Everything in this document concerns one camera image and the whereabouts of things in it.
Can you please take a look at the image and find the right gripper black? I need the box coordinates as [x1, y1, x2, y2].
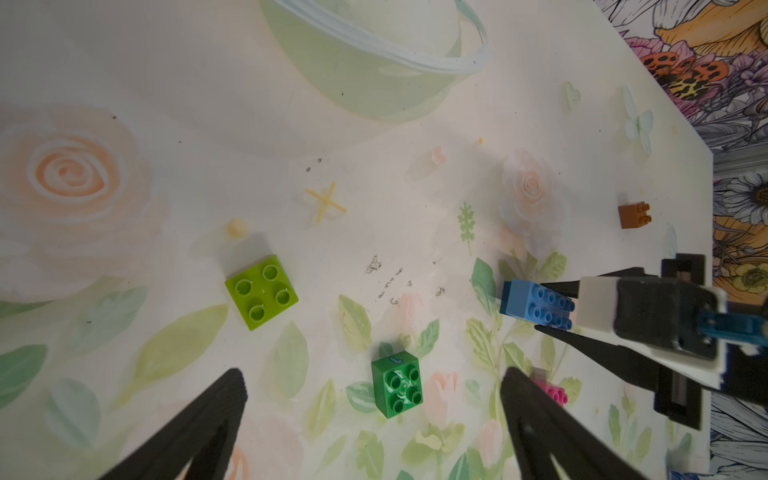
[533, 253, 768, 431]

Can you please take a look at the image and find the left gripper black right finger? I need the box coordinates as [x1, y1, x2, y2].
[500, 368, 643, 479]

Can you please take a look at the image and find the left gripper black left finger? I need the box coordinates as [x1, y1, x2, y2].
[103, 368, 248, 479]

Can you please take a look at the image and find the magenta pink lego brick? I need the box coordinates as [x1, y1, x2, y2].
[531, 377, 569, 406]

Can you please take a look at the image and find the light blue lego brick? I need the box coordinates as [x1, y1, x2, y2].
[500, 279, 575, 331]

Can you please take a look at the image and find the lime green lego brick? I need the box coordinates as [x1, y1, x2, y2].
[225, 255, 299, 331]

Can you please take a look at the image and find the orange brown lego brick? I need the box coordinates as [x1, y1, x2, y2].
[618, 202, 652, 229]

